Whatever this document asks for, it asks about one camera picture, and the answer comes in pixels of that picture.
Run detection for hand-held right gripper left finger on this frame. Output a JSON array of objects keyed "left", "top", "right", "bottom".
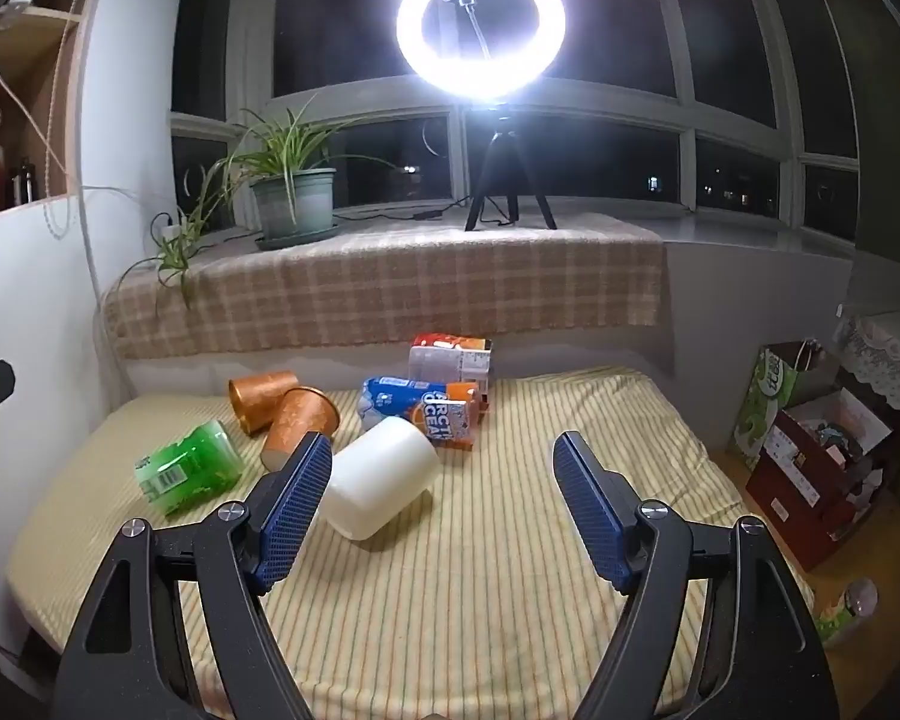
[{"left": 58, "top": 431, "right": 335, "bottom": 720}]

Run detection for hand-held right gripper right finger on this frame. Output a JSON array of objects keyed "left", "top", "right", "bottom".
[{"left": 553, "top": 431, "right": 841, "bottom": 720}]

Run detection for white cup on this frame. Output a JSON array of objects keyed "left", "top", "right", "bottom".
[{"left": 319, "top": 416, "right": 441, "bottom": 543}]

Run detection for orange patterned cup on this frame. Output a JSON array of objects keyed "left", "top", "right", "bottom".
[
  {"left": 261, "top": 386, "right": 342, "bottom": 470},
  {"left": 229, "top": 370, "right": 301, "bottom": 436}
]

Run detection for yellow striped bedsheet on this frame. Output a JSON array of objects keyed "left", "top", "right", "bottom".
[{"left": 4, "top": 367, "right": 818, "bottom": 720}]

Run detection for blue orange can pack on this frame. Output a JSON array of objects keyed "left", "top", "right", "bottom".
[{"left": 358, "top": 376, "right": 490, "bottom": 451}]

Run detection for red cardboard box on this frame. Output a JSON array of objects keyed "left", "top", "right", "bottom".
[{"left": 746, "top": 390, "right": 893, "bottom": 571}]

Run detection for red white carton pack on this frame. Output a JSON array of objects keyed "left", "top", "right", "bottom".
[{"left": 409, "top": 335, "right": 494, "bottom": 391}]

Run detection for dark small bottle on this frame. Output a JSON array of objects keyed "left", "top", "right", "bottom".
[{"left": 11, "top": 157, "right": 38, "bottom": 205}]

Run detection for green paper bag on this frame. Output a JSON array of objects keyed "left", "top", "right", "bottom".
[{"left": 731, "top": 341, "right": 845, "bottom": 470}]

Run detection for plaid cloth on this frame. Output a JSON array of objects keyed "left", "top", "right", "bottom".
[{"left": 103, "top": 211, "right": 665, "bottom": 361}]

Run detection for green label plastic bottle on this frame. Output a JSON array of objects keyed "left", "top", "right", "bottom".
[{"left": 814, "top": 577, "right": 880, "bottom": 650}]

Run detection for green pot saucer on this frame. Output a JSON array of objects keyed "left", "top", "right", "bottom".
[{"left": 255, "top": 223, "right": 340, "bottom": 251}]

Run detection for green flowerpot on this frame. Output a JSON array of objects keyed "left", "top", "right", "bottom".
[{"left": 249, "top": 169, "right": 338, "bottom": 241}]

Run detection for white lace cloth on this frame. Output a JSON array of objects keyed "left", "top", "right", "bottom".
[{"left": 836, "top": 307, "right": 900, "bottom": 440}]

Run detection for wooden shelf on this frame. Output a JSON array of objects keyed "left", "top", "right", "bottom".
[{"left": 0, "top": 0, "right": 110, "bottom": 222}]

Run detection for spider plant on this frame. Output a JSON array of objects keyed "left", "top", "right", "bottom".
[{"left": 82, "top": 94, "right": 421, "bottom": 308}]

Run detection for black tripod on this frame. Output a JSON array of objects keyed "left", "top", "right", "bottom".
[{"left": 463, "top": 101, "right": 558, "bottom": 232}]

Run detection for white rope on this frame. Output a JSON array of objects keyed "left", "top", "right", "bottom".
[{"left": 43, "top": 0, "right": 91, "bottom": 241}]

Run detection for black power cable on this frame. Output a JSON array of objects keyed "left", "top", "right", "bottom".
[{"left": 337, "top": 199, "right": 511, "bottom": 227}]

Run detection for ring light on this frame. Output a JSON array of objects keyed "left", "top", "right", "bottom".
[{"left": 396, "top": 0, "right": 569, "bottom": 102}]

